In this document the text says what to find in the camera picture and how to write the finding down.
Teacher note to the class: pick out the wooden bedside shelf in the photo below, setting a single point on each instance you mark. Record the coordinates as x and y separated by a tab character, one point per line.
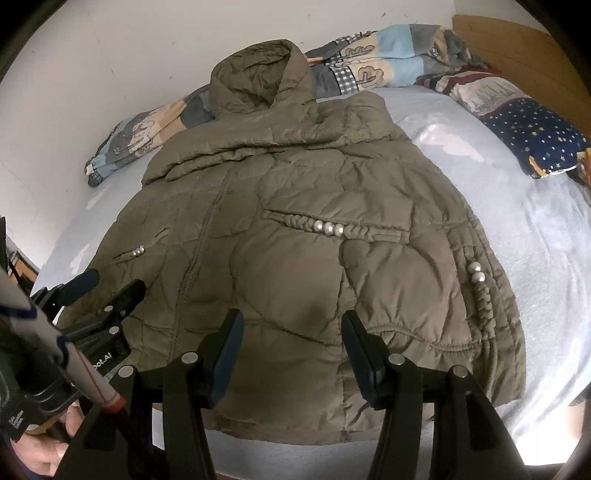
21	269

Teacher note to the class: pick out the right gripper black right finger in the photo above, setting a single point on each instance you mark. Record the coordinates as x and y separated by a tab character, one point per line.
470	441

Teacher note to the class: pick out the wooden headboard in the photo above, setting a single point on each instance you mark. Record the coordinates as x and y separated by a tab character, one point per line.
532	60

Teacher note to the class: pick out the light blue cloud bedsheet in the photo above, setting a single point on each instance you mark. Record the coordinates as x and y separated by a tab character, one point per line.
539	231

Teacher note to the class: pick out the olive green puffer jacket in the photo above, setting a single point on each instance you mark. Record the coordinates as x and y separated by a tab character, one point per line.
295	212

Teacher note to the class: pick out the white sleeve with red cuff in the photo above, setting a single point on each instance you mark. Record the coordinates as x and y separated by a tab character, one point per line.
24	319

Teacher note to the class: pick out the patchwork cartoon rolled duvet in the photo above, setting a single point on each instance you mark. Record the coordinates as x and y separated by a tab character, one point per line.
396	56

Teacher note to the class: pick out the person's left hand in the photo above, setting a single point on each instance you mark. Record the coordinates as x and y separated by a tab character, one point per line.
40	455

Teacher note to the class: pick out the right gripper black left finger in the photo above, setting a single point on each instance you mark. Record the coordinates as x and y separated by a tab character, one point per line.
159	433

